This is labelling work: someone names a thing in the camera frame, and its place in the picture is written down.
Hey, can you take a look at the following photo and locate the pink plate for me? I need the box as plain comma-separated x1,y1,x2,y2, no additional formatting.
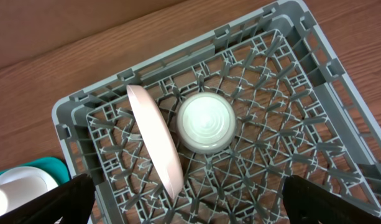
126,85,183,199

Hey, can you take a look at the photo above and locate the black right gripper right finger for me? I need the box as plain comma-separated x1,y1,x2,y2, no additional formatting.
282,175,381,224

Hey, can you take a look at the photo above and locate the grey bowl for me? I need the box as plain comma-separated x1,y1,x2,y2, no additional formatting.
176,92,237,154

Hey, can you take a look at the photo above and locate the teal plastic tray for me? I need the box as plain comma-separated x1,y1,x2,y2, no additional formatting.
0,157,70,186

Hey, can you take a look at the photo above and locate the white paper cup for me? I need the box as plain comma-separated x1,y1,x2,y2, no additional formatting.
0,177,48,216

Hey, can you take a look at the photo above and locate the grey plate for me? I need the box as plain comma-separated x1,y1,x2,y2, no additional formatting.
0,166,58,190

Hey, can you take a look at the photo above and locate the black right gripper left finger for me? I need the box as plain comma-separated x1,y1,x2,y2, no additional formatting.
0,174,95,224

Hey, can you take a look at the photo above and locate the grey dishwasher rack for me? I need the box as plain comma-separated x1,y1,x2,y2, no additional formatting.
52,1,381,223

